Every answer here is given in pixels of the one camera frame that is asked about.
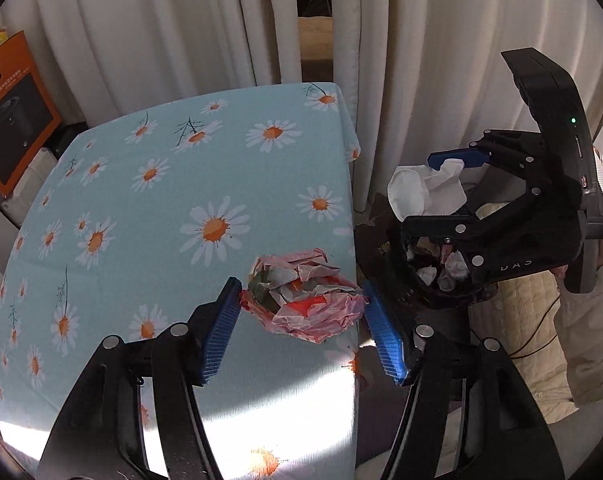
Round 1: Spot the orange appliance box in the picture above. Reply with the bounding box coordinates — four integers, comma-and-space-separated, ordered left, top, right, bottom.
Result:
0, 30, 63, 200

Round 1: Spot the white paper tissue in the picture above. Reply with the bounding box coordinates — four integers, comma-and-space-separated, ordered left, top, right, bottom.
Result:
387, 158, 468, 221

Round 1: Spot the white curtain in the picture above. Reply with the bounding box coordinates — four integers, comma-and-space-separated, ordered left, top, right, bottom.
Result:
331, 0, 603, 211
11, 0, 302, 126

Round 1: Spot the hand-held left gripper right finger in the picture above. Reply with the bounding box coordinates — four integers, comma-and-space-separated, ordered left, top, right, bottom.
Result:
364, 280, 566, 480

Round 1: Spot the beige quilted cushion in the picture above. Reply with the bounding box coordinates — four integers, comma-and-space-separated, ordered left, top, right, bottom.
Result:
469, 280, 579, 423

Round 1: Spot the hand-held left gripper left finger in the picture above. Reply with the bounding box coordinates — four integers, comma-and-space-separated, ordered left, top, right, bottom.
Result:
36, 276, 243, 480

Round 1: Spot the black cable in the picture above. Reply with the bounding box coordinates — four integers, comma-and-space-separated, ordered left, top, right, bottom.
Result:
509, 305, 566, 362

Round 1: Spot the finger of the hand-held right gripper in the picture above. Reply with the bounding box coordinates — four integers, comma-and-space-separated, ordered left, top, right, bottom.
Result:
400, 185, 581, 252
428, 130, 547, 193

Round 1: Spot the black trash bin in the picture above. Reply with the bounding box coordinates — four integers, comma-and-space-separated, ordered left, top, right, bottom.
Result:
354, 195, 502, 311

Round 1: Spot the person's right forearm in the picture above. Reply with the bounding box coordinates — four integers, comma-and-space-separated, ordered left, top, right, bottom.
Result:
555, 260, 603, 406

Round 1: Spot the pink paper wrapper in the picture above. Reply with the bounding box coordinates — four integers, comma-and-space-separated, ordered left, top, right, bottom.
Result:
240, 247, 369, 345

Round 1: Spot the white storage box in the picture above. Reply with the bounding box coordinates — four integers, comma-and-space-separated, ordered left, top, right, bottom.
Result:
0, 146, 58, 228

